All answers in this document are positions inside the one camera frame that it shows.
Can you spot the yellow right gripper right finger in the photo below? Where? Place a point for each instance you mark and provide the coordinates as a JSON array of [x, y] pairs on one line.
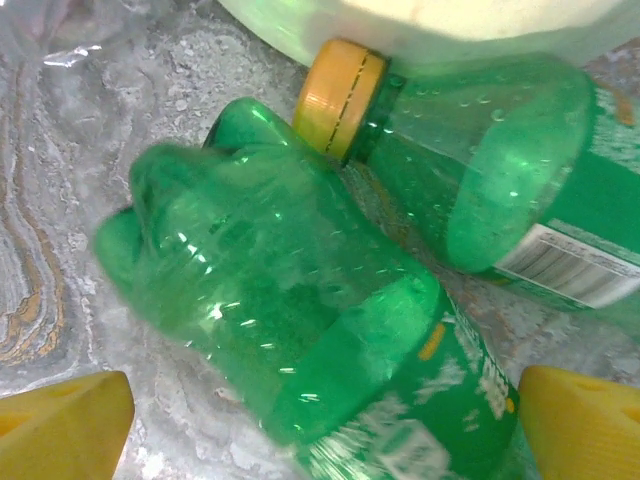
[[585, 430]]

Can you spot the cream ribbed waste bin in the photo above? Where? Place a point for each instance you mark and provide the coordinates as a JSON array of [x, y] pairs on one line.
[[450, 30]]

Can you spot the green plastic bottle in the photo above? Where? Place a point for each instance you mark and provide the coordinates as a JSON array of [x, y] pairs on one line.
[[280, 280]]

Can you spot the green bottle with yellow cap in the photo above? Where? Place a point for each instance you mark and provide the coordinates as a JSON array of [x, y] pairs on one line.
[[500, 165]]

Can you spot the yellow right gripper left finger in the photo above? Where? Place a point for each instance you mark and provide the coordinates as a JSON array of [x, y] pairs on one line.
[[65, 430]]

